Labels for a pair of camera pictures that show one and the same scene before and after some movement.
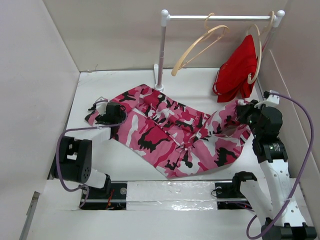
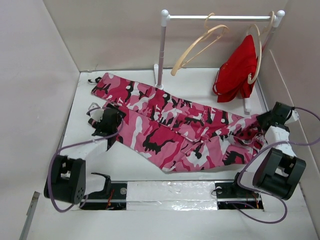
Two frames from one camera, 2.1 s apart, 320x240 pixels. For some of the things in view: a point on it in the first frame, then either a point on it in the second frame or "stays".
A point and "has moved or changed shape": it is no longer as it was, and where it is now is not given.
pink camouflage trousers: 177,140 has moved or changed shape
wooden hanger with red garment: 271,18 stays
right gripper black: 242,110 -> 262,117
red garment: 233,79 stays
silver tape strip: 171,195 stays
